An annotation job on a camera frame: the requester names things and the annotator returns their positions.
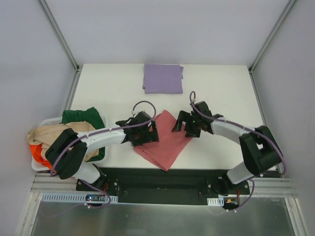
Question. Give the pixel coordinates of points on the right aluminium frame post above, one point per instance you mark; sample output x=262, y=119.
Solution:
x=276, y=27

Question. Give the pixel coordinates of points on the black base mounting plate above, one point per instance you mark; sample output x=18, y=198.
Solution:
x=155, y=186

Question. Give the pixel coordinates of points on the green t shirt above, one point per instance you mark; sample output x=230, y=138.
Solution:
x=91, y=116

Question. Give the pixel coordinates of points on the white laundry basket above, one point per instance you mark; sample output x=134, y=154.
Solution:
x=52, y=121

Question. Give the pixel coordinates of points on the pink t shirt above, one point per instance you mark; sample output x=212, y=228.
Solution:
x=163, y=153

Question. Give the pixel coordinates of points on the beige t shirt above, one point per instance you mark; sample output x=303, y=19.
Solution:
x=46, y=135

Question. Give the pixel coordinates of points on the right white cable duct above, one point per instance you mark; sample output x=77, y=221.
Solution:
x=215, y=202

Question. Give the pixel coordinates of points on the folded purple t shirt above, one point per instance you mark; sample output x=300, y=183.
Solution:
x=163, y=79

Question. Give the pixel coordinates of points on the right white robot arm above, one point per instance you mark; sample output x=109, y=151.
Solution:
x=258, y=146

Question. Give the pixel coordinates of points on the aluminium frame post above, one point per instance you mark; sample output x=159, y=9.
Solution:
x=58, y=34
x=276, y=27

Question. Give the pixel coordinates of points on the orange t shirt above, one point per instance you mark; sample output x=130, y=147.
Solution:
x=36, y=151

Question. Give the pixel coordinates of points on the white cable duct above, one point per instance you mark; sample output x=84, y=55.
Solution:
x=215, y=202
x=78, y=198

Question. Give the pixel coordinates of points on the left aluminium frame post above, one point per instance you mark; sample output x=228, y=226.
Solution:
x=58, y=34

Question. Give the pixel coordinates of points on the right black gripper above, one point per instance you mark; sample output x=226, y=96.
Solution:
x=186, y=122

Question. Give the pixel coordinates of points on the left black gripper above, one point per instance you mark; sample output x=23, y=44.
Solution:
x=149, y=132

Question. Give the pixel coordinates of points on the left white cable duct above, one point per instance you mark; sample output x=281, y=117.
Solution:
x=78, y=198

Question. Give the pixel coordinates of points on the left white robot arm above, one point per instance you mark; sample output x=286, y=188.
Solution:
x=66, y=154

